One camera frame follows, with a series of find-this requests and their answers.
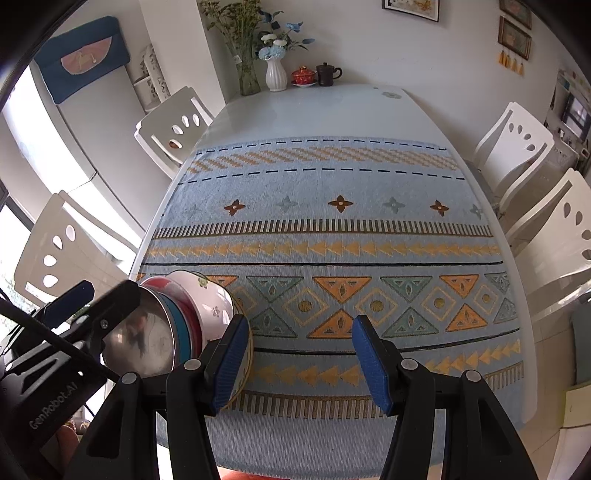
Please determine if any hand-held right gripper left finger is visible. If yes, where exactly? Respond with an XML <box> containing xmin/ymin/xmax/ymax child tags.
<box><xmin>69</xmin><ymin>314</ymin><xmax>252</xmax><ymax>480</ymax></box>

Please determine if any steel bowl with red outside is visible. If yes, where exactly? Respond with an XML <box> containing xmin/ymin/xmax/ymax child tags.
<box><xmin>178</xmin><ymin>284</ymin><xmax>206</xmax><ymax>365</ymax></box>

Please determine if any black cable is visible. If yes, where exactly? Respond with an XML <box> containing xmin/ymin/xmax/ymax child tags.
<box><xmin>0</xmin><ymin>299</ymin><xmax>118</xmax><ymax>379</ymax></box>

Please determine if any white shelf unit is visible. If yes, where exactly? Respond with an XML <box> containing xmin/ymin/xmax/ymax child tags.
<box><xmin>545</xmin><ymin>69</ymin><xmax>591</xmax><ymax>162</ymax></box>

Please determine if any large framed flower painting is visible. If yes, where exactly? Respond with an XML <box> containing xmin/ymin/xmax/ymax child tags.
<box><xmin>382</xmin><ymin>0</ymin><xmax>440</xmax><ymax>23</ymax></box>

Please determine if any steel bowl with blue outside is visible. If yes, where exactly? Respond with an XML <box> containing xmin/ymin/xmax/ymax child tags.
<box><xmin>100</xmin><ymin>287</ymin><xmax>190</xmax><ymax>377</ymax></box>

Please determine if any brown mug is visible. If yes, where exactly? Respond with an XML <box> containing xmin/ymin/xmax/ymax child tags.
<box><xmin>316</xmin><ymin>62</ymin><xmax>343</xmax><ymax>88</ymax></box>

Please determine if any small television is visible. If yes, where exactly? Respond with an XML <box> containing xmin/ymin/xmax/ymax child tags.
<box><xmin>561</xmin><ymin>95</ymin><xmax>589</xmax><ymax>134</ymax></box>

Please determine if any blue cloth cover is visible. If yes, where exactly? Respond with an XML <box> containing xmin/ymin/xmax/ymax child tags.
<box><xmin>34</xmin><ymin>16</ymin><xmax>131</xmax><ymax>104</ymax></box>

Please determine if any dried flower bunch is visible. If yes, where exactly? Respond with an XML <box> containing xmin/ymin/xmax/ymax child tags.
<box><xmin>198</xmin><ymin>0</ymin><xmax>262</xmax><ymax>65</ymax></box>

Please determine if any white lattice rack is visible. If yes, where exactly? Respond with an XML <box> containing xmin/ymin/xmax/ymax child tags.
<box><xmin>133</xmin><ymin>44</ymin><xmax>171</xmax><ymax>112</ymax></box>

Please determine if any white plate with tree print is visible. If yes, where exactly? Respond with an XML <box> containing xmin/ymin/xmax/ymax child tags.
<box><xmin>166</xmin><ymin>270</ymin><xmax>236</xmax><ymax>342</ymax></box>

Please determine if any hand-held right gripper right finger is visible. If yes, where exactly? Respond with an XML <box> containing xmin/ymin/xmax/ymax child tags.
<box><xmin>352</xmin><ymin>315</ymin><xmax>539</xmax><ymax>480</ymax></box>

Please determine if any round plate with leaf print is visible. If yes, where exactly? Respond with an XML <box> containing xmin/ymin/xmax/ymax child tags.
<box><xmin>203</xmin><ymin>277</ymin><xmax>254</xmax><ymax>411</ymax></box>

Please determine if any white dining chair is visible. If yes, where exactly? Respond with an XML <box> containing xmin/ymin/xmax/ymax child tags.
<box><xmin>14</xmin><ymin>191</ymin><xmax>139</xmax><ymax>308</ymax></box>
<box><xmin>473</xmin><ymin>102</ymin><xmax>555</xmax><ymax>213</ymax></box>
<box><xmin>505</xmin><ymin>168</ymin><xmax>591</xmax><ymax>319</ymax></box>
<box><xmin>134</xmin><ymin>86</ymin><xmax>214</xmax><ymax>181</ymax></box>

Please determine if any blue patterned table cloth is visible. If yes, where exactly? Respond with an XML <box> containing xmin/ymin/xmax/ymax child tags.
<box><xmin>131</xmin><ymin>136</ymin><xmax>525</xmax><ymax>476</ymax></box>

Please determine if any red lidded teacup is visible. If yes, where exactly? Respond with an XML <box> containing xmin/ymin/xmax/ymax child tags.
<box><xmin>291</xmin><ymin>66</ymin><xmax>317</xmax><ymax>88</ymax></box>

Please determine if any small framed picture with tassels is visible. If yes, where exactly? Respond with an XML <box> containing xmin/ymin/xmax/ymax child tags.
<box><xmin>497</xmin><ymin>16</ymin><xmax>532</xmax><ymax>75</ymax></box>

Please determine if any blue and white flower bouquet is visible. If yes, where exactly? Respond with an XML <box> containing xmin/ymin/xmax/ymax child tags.
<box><xmin>256</xmin><ymin>10</ymin><xmax>315</xmax><ymax>61</ymax></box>

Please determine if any white refrigerator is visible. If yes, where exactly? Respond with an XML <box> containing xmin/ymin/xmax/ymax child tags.
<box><xmin>0</xmin><ymin>60</ymin><xmax>153</xmax><ymax>252</ymax></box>

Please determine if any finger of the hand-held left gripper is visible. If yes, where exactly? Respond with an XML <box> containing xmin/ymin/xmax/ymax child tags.
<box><xmin>42</xmin><ymin>279</ymin><xmax>96</xmax><ymax>329</ymax></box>
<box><xmin>65</xmin><ymin>280</ymin><xmax>141</xmax><ymax>366</ymax></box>

